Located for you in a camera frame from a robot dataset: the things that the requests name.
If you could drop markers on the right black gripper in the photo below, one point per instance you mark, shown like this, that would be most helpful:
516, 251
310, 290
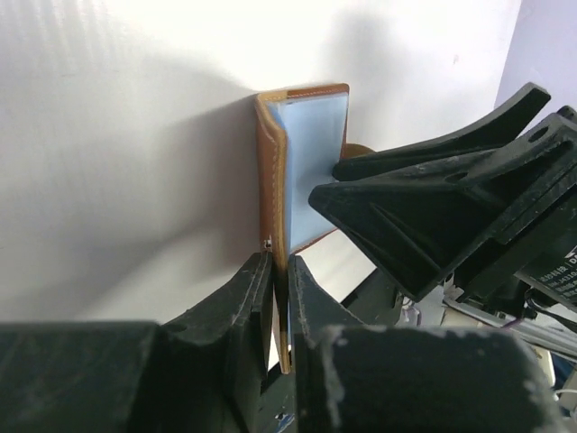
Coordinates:
490, 218

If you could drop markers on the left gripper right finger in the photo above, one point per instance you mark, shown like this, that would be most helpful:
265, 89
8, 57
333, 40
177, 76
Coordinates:
354, 377

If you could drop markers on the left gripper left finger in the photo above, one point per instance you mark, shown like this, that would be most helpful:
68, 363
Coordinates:
200, 372

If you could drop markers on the brown leather card holder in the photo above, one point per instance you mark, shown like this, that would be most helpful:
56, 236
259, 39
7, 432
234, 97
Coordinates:
300, 136

